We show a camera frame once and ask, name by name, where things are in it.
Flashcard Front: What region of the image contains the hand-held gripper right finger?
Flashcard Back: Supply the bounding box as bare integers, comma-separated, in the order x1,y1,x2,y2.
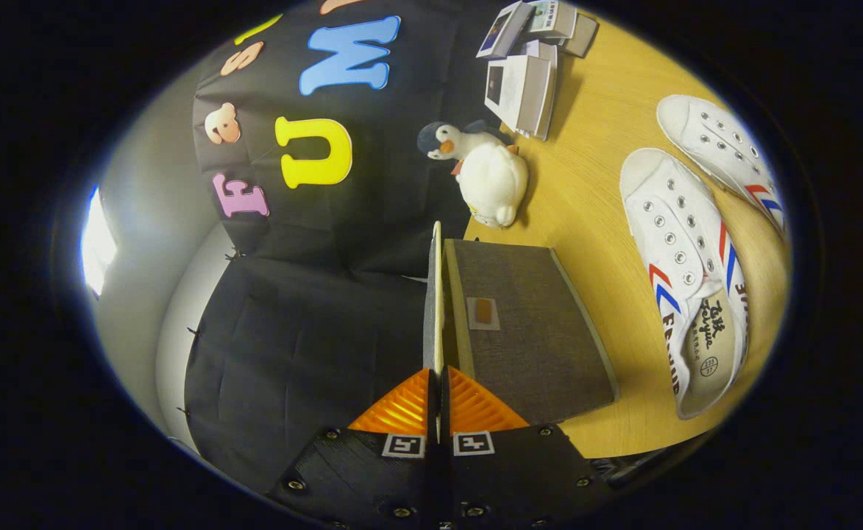
440,366,616,530

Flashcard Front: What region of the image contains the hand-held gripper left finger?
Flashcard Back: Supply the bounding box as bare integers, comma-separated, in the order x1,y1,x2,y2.
266,367,443,530

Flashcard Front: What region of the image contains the grey fabric storage box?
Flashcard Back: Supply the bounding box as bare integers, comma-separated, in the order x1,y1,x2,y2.
422,221,619,426

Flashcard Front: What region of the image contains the white striped canvas shoe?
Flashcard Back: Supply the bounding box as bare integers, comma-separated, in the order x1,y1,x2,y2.
656,94,786,238
620,147,750,420

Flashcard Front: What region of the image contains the white plush toy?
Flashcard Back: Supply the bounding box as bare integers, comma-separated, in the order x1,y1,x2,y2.
459,144,529,227

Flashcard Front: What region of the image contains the penguin plush toy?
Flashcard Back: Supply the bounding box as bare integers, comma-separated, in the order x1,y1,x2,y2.
418,120,513,164

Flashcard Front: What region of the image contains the large ceiling light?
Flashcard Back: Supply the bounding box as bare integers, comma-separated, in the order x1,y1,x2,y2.
80,184,118,295

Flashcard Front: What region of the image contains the white book with dark photo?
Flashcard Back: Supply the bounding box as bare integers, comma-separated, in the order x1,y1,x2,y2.
484,55,555,141

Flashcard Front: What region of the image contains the dark cover book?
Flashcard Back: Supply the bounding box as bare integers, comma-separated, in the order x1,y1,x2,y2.
564,13,600,58

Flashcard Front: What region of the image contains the book with blue cover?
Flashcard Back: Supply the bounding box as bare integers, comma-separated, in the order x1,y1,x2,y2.
477,1,535,60

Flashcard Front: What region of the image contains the book with teal cover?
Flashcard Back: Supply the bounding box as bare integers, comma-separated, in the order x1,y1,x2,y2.
527,0,578,39

